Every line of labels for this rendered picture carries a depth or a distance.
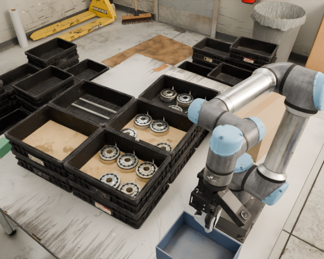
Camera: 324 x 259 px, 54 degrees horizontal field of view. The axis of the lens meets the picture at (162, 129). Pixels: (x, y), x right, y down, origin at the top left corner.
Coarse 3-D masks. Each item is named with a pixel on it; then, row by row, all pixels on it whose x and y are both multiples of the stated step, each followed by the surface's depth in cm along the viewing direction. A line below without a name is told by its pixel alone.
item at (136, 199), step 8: (104, 128) 159; (96, 136) 155; (120, 136) 155; (144, 144) 150; (160, 152) 146; (168, 160) 143; (72, 168) 139; (160, 168) 139; (80, 176) 138; (88, 176) 135; (152, 176) 135; (96, 184) 135; (104, 184) 132; (112, 192) 131; (120, 192) 129; (144, 192) 130; (128, 200) 128; (136, 200) 127
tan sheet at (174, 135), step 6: (132, 120) 180; (126, 126) 176; (132, 126) 176; (138, 132) 172; (144, 132) 172; (150, 132) 172; (168, 132) 172; (174, 132) 172; (180, 132) 172; (138, 138) 168; (144, 138) 168; (150, 138) 168; (156, 138) 168; (162, 138) 168; (168, 138) 168; (174, 138) 168; (180, 138) 168; (174, 144) 165
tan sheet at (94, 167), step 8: (120, 152) 160; (96, 160) 156; (88, 168) 152; (96, 168) 152; (104, 168) 152; (112, 168) 152; (96, 176) 148; (120, 176) 148; (128, 176) 148; (144, 184) 145
